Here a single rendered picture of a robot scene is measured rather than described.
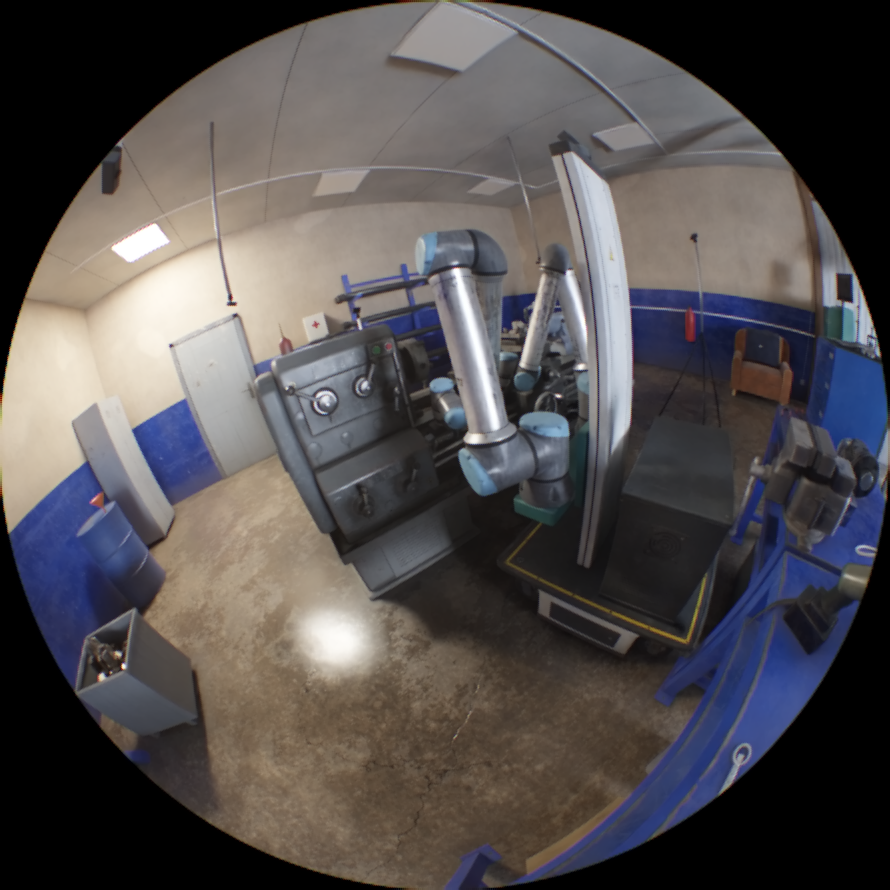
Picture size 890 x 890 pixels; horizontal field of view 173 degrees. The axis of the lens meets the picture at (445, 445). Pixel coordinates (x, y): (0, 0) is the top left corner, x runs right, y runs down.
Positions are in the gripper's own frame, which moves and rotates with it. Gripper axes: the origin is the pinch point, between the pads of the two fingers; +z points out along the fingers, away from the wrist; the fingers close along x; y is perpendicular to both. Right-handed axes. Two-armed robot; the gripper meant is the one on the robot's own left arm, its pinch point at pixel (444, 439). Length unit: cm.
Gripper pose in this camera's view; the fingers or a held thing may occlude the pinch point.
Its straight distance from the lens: 136.9
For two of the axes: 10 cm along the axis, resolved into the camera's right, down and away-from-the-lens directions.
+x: -7.8, 5.0, -3.8
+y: -6.3, -5.8, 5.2
